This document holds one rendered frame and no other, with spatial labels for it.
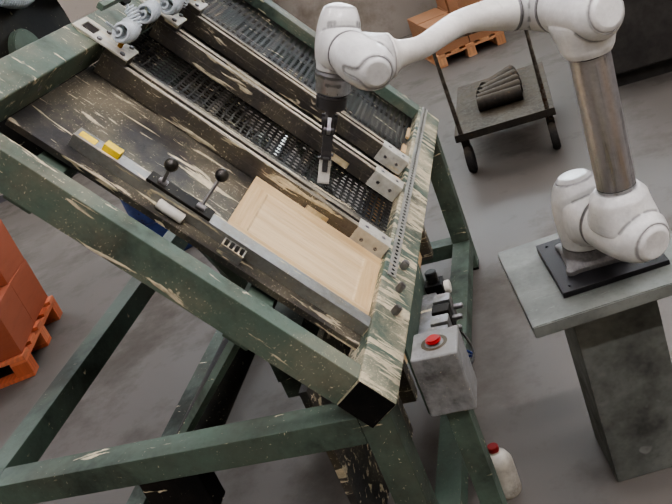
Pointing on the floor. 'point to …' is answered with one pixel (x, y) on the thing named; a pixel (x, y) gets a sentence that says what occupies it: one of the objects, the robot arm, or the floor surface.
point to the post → (476, 457)
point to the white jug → (504, 465)
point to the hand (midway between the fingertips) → (324, 170)
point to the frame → (225, 440)
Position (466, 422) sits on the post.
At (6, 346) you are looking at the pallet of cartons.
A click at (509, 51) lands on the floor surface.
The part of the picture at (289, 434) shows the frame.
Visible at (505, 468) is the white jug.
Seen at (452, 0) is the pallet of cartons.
